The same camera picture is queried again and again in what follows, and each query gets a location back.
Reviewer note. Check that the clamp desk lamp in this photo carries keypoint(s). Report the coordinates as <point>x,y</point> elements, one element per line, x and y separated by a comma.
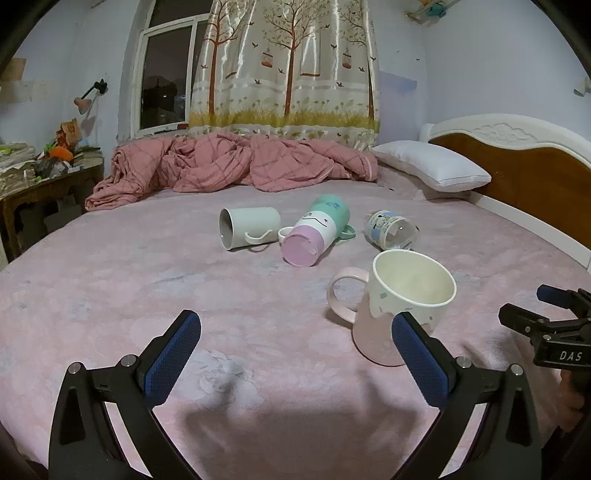
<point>85,101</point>

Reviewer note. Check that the blue patterned small mug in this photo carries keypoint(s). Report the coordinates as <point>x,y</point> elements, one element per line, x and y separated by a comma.
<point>385,228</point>

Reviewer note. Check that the pink bed sheet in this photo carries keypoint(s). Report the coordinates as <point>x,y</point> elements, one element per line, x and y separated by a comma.
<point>231,304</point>

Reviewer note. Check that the pink checked quilt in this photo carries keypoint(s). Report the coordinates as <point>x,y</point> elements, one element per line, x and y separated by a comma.
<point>221,161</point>

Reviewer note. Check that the wall mounted hanger rack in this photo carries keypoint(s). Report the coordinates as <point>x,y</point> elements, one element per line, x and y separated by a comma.
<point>431,9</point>

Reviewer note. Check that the wooden side table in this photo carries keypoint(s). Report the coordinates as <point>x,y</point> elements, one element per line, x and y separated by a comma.
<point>27,203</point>

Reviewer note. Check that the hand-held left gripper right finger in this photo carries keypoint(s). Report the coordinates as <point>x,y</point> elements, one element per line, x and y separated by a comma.
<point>418,364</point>

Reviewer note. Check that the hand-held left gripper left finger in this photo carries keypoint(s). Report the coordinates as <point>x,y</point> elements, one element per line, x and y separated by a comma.
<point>173,357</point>

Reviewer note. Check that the small white cup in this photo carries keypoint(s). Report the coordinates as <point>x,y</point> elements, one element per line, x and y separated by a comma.
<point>285,234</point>

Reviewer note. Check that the green and pink tumbler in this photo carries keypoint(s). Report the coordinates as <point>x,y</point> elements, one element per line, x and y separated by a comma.
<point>318,226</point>

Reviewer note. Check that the tree print curtain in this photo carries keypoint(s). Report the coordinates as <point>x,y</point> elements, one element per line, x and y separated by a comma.
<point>286,69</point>

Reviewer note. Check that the stack of papers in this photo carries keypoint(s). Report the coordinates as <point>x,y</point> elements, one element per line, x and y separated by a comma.
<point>16,161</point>

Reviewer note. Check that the orange snack bag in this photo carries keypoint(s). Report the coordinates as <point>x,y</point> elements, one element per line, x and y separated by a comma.
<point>64,138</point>

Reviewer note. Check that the white pillow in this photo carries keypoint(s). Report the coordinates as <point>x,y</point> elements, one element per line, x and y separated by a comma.
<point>429,164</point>

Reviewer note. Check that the white and wooden headboard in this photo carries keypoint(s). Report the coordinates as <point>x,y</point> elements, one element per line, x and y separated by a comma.
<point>531,170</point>

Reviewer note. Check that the white frame window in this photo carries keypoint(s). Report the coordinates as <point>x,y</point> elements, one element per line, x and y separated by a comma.
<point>159,78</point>

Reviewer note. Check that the person's right hand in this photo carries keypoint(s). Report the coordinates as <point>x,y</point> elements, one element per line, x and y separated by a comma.
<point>565,392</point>

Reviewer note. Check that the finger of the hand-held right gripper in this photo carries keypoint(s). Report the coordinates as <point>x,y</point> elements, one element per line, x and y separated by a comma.
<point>556,295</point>
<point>519,318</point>

